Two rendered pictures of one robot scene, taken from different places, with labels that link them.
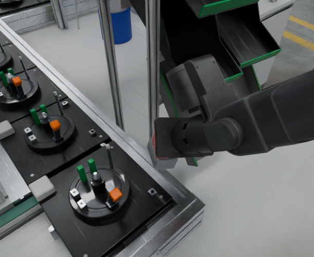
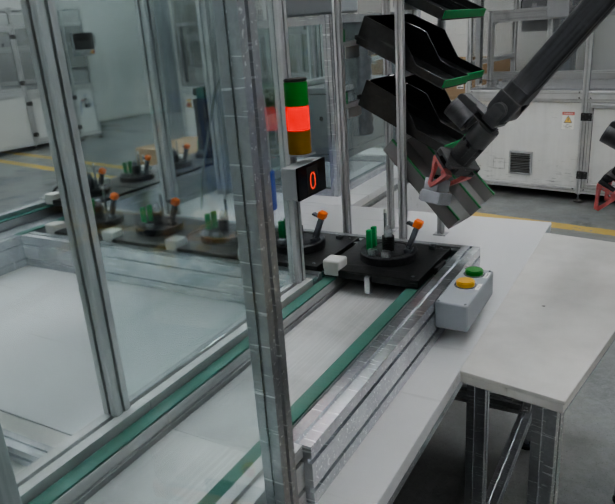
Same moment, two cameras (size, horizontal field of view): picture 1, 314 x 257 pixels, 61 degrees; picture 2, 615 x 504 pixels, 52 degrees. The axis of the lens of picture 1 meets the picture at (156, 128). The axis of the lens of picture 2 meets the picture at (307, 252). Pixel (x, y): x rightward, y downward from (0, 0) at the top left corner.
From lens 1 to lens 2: 125 cm
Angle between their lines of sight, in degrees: 30
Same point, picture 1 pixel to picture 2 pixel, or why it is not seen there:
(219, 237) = (500, 284)
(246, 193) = (503, 263)
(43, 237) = (355, 299)
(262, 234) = (534, 276)
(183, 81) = (459, 106)
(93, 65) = not seen: hidden behind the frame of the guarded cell
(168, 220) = (458, 257)
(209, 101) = (479, 107)
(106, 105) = not seen: hidden behind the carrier
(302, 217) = (560, 263)
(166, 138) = (450, 157)
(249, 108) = (505, 92)
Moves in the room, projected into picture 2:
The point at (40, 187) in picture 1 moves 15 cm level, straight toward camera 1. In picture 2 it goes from (336, 258) to (393, 267)
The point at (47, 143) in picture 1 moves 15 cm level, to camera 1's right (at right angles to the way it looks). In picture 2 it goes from (308, 244) to (361, 235)
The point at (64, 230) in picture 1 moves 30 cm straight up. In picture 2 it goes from (381, 273) to (377, 143)
